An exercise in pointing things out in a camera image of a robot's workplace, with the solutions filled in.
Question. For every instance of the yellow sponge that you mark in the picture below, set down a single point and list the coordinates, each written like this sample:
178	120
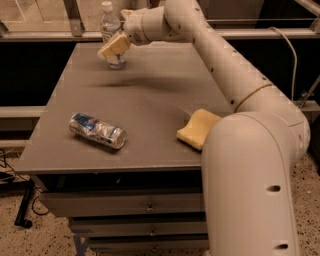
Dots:
198	127

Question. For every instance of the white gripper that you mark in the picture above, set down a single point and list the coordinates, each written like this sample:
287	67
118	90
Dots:
134	28

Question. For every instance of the bottom grey drawer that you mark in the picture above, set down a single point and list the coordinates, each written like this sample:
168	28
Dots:
148	243

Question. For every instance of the top grey drawer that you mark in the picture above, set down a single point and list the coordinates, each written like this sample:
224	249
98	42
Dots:
95	204

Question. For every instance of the crushed blue silver can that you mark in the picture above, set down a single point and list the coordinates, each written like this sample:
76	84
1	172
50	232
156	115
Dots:
97	131

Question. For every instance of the black stand leg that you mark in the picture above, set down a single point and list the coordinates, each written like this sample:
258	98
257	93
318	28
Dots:
21	220

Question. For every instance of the clear plastic water bottle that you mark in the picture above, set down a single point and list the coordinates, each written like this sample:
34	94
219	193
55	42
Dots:
110	24

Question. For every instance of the metal railing frame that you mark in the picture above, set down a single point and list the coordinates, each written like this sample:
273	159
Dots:
78	20

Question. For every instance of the grey drawer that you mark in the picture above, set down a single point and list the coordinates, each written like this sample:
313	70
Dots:
144	225
95	204
148	243

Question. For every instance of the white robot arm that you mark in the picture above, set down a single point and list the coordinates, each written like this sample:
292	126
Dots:
247	156

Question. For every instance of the grey drawer cabinet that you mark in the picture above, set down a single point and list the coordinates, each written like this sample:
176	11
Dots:
105	152

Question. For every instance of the middle grey drawer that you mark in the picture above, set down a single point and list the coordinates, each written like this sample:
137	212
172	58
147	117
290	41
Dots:
144	225

